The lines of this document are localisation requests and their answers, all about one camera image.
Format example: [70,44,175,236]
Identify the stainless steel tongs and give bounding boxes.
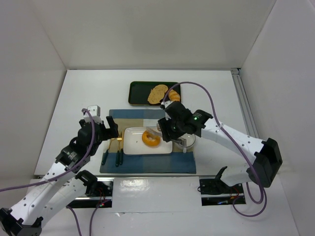
[146,127,187,146]

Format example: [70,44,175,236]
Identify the orange bagel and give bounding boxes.
[142,131,160,147]

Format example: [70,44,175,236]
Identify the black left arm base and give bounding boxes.
[69,178,114,208]

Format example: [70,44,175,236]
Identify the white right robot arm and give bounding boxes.
[158,101,283,188]

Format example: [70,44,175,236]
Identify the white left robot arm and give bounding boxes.
[0,116,119,236]

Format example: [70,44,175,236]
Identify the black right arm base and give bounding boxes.
[197,167,246,206]

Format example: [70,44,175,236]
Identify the speckled bread slice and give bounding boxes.
[147,85,168,105]

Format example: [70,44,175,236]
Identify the white cup with dark rim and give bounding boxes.
[175,134,196,153]

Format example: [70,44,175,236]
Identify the white rectangular plate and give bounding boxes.
[123,127,173,155]

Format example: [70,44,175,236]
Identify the striped croissant roll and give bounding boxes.
[168,89,181,102]

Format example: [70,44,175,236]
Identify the blue beige checked placemat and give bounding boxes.
[99,109,196,174]

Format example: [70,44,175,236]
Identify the dark green serving tray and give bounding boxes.
[127,81,183,108]

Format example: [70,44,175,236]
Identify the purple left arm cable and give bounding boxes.
[0,109,104,236]

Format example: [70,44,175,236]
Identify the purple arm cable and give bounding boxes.
[161,82,268,217]
[0,109,104,236]

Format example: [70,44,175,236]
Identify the gold fork green handle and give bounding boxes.
[115,132,123,167]

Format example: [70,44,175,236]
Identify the gold knife green handle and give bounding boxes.
[119,132,124,165]

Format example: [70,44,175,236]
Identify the gold spoon green handle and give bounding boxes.
[101,139,116,166]

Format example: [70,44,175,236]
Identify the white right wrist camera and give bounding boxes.
[161,100,173,120]

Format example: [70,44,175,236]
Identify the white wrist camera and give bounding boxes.
[161,100,173,120]
[82,105,102,124]

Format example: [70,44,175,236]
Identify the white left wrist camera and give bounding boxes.
[82,105,102,124]

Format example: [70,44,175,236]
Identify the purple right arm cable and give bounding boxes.
[161,82,268,217]

